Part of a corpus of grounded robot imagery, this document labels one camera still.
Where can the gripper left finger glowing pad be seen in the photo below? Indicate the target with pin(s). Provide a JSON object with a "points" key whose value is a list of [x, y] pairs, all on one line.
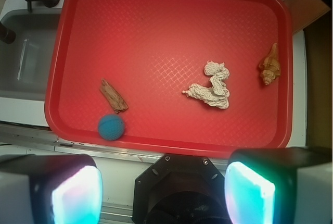
{"points": [[50, 189]]}

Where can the brown conch seashell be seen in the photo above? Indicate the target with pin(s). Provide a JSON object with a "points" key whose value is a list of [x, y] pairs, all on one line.
{"points": [[269, 66]]}

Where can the crumpled white paper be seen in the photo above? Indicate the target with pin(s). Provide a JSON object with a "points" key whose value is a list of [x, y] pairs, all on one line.
{"points": [[217, 94]]}

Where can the red plastic tray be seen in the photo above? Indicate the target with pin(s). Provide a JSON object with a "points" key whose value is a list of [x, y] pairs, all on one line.
{"points": [[152, 50]]}

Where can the wooden board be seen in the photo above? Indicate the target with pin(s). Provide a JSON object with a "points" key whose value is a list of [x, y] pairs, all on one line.
{"points": [[305, 12]]}

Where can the blue knitted ball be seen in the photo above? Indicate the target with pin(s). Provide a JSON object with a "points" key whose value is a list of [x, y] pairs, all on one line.
{"points": [[111, 127]]}

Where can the brown wood chip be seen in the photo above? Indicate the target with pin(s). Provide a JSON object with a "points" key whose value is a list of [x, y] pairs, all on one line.
{"points": [[116, 101]]}

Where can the grey sink basin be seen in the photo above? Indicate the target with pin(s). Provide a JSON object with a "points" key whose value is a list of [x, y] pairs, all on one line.
{"points": [[25, 63]]}

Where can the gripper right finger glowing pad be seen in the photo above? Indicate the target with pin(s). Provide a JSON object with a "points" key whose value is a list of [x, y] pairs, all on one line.
{"points": [[279, 185]]}

